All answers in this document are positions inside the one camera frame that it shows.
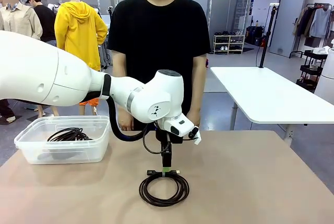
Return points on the mannequin in yellow hoodie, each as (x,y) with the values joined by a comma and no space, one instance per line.
(78,30)

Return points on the black backpack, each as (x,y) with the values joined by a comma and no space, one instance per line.
(253,36)

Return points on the large white table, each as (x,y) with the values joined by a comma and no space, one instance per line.
(261,91)

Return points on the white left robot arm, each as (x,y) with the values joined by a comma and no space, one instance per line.
(39,72)

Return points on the background person in black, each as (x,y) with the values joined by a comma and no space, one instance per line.
(44,20)

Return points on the person in black T-shirt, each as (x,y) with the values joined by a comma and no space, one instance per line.
(159,38)

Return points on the black camera pole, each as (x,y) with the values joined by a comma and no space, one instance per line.
(266,38)

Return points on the person's left hand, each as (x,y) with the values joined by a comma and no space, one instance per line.
(195,117)

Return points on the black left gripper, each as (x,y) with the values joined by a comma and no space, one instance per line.
(167,140)

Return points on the mannequin in beige shirt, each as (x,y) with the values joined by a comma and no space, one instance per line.
(18,20)

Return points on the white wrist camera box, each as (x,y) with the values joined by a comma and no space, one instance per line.
(197,138)

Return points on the grey partition panel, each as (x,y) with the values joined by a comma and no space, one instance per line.
(287,20)

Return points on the person's right forearm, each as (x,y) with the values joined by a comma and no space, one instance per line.
(120,62)

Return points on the person's right hand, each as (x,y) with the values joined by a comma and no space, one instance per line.
(126,124)

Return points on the white shoe rack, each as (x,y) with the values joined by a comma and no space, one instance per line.
(229,42)

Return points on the person's left forearm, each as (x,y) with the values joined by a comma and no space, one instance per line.
(199,83)

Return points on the clear plastic storage container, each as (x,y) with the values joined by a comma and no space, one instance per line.
(65,153)

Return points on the black utility cart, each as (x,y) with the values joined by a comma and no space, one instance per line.
(311,70)

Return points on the white plastic bag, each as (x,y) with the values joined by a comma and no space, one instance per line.
(321,51)

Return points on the clothes rack with garments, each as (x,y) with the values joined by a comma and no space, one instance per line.
(313,23)

